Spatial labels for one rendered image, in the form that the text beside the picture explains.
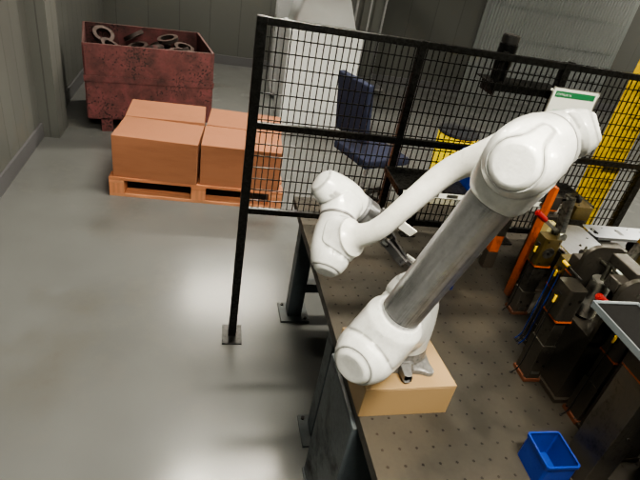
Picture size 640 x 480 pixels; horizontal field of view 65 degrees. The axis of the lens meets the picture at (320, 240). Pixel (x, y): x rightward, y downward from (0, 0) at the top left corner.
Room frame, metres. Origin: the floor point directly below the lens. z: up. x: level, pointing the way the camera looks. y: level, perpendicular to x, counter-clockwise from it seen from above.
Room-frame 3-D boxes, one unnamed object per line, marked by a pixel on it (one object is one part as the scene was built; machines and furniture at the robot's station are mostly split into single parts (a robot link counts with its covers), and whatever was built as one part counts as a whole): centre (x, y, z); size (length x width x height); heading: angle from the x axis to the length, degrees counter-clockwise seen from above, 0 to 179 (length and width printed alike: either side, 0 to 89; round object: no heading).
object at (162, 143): (3.59, 1.03, 0.23); 1.31 x 0.94 x 0.45; 97
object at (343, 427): (1.14, -0.30, 0.33); 0.31 x 0.31 x 0.66; 17
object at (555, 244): (1.62, -0.80, 0.87); 0.10 x 0.07 x 0.35; 104
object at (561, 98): (2.23, -0.94, 1.30); 0.23 x 0.02 x 0.31; 104
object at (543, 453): (0.91, -0.72, 0.75); 0.11 x 0.10 x 0.09; 14
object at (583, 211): (1.97, -1.04, 0.88); 0.08 x 0.08 x 0.36; 14
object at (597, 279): (1.26, -0.87, 0.95); 0.18 x 0.13 x 0.49; 14
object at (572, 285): (1.27, -0.75, 0.89); 0.09 x 0.08 x 0.38; 104
